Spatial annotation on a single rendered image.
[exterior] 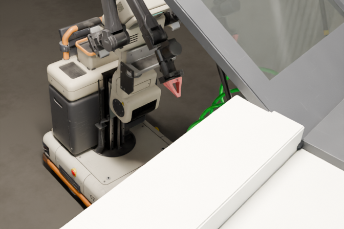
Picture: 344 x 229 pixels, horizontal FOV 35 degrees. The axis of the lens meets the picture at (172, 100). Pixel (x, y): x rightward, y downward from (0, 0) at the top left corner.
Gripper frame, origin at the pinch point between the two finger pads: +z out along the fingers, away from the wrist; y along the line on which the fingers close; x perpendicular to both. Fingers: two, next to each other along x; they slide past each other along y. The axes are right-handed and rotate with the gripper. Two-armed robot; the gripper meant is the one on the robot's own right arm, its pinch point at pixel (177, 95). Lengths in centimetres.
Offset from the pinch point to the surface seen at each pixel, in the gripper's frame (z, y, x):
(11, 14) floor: -120, -302, 42
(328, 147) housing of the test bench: 28, 73, -4
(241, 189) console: 26, 76, -38
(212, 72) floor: -5, -179, 144
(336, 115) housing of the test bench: 22, 67, 9
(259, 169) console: 24, 75, -30
